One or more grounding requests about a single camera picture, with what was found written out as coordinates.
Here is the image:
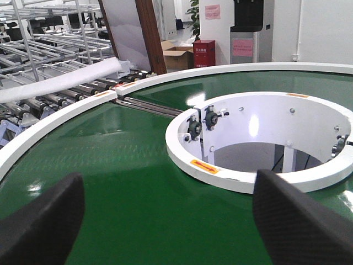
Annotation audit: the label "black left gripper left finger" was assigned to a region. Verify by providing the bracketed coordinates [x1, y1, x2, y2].
[1, 173, 84, 264]

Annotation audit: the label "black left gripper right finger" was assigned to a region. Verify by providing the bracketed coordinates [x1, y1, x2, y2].
[253, 169, 352, 264]

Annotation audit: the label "white outer conveyor rim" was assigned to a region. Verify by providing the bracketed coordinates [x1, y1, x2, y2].
[1, 62, 352, 177]

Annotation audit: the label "steel conveyor seam rollers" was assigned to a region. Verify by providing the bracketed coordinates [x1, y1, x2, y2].
[116, 97, 183, 118]

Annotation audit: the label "metal roller conveyor rack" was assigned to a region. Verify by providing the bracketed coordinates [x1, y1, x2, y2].
[1, 1, 154, 146]

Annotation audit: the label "black bearing right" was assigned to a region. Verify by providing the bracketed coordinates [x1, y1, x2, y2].
[202, 105, 229, 131]

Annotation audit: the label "black bearing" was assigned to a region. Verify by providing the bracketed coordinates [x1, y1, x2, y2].
[202, 105, 229, 131]
[188, 115, 202, 141]

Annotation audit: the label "black bearing left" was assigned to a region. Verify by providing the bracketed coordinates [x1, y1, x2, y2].
[188, 115, 202, 141]

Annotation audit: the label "white foam roll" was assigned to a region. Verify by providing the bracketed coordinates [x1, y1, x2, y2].
[1, 57, 122, 103]

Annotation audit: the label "red fire extinguisher box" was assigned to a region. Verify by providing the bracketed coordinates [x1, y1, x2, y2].
[193, 40, 216, 68]

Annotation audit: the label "open cardboard box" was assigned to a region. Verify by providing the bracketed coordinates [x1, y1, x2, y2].
[161, 40, 194, 70]

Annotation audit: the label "water dispenser machine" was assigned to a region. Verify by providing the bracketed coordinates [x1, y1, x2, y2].
[230, 0, 264, 63]

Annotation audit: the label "green potted plant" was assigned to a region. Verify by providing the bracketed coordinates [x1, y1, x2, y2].
[186, 0, 200, 41]

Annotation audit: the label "brown wooden board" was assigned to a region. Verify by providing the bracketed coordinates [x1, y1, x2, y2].
[135, 0, 167, 75]

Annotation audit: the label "white inner conveyor ring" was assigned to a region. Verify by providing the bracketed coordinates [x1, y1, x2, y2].
[165, 91, 353, 194]

